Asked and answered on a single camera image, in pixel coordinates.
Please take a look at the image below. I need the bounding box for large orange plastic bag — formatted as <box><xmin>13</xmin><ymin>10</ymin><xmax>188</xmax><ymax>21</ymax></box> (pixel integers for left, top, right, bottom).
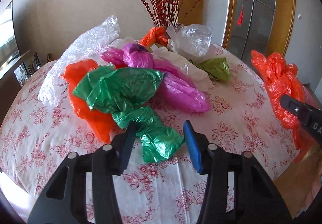
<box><xmin>251</xmin><ymin>50</ymin><xmax>314</xmax><ymax>162</ymax></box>

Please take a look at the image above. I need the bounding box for lime green plastic bag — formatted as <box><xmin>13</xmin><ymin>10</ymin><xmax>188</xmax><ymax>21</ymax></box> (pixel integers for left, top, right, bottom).
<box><xmin>193</xmin><ymin>57</ymin><xmax>231</xmax><ymax>82</ymax></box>

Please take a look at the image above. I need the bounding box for white paper bag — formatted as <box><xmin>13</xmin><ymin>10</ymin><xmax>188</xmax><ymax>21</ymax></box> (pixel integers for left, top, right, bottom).
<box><xmin>151</xmin><ymin>44</ymin><xmax>212</xmax><ymax>92</ymax></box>

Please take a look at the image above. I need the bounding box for magenta plastic bag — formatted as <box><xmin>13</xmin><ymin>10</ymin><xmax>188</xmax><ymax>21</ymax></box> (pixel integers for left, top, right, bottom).
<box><xmin>101</xmin><ymin>43</ymin><xmax>210</xmax><ymax>112</ymax></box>

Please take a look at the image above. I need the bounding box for clear plastic bag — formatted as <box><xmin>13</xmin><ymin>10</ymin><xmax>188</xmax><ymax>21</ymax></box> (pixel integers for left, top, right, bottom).
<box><xmin>166</xmin><ymin>24</ymin><xmax>212</xmax><ymax>57</ymax></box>

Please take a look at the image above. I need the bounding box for bubble wrap sheet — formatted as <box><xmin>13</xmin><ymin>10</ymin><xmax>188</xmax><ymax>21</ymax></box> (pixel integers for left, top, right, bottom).
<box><xmin>38</xmin><ymin>15</ymin><xmax>120</xmax><ymax>106</ymax></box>

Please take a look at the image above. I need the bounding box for person's right hand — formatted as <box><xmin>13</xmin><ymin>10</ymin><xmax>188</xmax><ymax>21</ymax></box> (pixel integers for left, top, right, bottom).
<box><xmin>297</xmin><ymin>169</ymin><xmax>321</xmax><ymax>216</ymax></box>

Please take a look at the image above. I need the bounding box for floral pink white tablecloth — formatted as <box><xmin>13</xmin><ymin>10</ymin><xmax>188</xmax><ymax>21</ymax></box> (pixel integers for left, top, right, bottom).
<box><xmin>1</xmin><ymin>46</ymin><xmax>298</xmax><ymax>223</ymax></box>

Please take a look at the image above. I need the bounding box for dark wooden tv cabinet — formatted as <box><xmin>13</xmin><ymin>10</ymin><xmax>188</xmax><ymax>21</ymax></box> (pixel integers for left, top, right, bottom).
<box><xmin>1</xmin><ymin>50</ymin><xmax>39</xmax><ymax>123</ymax></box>

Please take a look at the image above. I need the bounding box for frosted glass sliding door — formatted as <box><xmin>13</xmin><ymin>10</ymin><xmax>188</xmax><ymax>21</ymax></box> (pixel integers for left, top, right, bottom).
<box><xmin>228</xmin><ymin>0</ymin><xmax>276</xmax><ymax>65</ymax></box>

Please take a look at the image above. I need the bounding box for flat screen television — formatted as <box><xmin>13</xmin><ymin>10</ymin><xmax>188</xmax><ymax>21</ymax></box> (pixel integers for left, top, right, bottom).
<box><xmin>0</xmin><ymin>1</ymin><xmax>20</xmax><ymax>67</ymax></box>

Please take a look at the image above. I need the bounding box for wooden door frame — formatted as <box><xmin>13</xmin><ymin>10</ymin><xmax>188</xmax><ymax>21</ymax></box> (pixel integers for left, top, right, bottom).
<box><xmin>179</xmin><ymin>0</ymin><xmax>296</xmax><ymax>56</ymax></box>

